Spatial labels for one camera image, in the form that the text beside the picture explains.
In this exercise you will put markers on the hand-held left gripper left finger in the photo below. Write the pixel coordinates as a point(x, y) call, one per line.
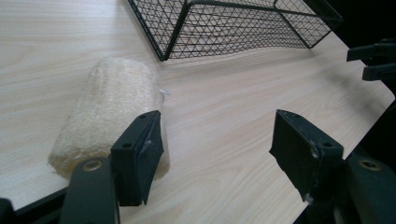
point(137, 161)

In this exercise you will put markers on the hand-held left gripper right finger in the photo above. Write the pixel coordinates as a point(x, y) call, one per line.
point(306, 155)

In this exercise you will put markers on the beige loofah sponge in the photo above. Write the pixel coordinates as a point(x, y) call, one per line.
point(109, 115)

